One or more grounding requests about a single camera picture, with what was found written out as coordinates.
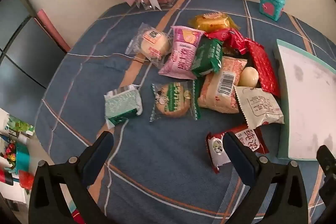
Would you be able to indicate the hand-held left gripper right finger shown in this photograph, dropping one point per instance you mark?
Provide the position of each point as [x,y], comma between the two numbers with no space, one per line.
[240,161]

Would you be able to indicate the red object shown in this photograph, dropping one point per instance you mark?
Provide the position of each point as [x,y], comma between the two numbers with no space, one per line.
[26,179]

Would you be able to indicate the white tray with teal rim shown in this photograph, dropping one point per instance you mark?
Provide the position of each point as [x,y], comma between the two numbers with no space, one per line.
[307,98]

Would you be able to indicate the white round wrapped sweet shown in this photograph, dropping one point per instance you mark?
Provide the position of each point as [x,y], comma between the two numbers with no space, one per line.
[248,77]

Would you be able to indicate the pink panel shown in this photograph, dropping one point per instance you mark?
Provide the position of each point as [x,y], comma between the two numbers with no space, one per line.
[52,29]

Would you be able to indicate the clear bun packet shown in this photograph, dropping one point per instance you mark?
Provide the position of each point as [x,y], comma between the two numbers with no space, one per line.
[153,43]

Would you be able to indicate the grey cabinet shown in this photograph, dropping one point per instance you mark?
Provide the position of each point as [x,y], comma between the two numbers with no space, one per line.
[21,56]

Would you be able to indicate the white snack packet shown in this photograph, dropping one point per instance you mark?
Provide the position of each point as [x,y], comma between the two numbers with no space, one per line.
[260,106]

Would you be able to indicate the green printed box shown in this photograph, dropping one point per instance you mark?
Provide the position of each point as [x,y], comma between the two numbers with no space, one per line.
[22,125]

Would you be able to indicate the beige barcode snack packet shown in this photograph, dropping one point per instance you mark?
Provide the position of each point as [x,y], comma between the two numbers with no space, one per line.
[218,92]

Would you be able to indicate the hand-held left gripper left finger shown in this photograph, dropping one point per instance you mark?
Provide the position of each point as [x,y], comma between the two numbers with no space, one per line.
[95,161]

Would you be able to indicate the dark green snack packet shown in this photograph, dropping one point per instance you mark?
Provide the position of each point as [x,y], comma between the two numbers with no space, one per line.
[207,56]

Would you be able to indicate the blue plaid tablecloth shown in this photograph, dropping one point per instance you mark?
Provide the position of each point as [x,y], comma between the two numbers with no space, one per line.
[157,148]

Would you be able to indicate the red panda print packet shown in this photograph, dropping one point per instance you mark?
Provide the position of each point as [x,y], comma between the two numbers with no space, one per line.
[249,136]

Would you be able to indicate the red puffy snack packet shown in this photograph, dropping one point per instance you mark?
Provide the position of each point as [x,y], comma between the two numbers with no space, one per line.
[231,37]

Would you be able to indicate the clear green cookie packet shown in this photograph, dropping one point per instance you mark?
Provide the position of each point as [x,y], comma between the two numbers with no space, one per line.
[170,100]

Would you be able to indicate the pale green snack packet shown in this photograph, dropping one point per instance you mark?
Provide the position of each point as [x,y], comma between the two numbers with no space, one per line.
[120,103]

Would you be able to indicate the pink swiss roll packet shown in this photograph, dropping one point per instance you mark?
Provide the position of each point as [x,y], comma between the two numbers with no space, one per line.
[181,56]

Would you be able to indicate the red patterned snack packet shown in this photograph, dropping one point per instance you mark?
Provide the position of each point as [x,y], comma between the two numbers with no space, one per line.
[262,66]

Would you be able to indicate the teal toy box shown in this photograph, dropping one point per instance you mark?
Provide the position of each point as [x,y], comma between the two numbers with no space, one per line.
[270,7]

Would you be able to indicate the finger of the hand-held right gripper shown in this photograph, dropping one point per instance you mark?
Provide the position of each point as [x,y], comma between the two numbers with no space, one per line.
[325,161]

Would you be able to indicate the teal container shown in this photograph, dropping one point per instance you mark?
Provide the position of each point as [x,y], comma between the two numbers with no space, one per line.
[22,158]

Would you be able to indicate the yellow cake packet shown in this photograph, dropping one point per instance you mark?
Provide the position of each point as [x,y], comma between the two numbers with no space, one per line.
[210,22]

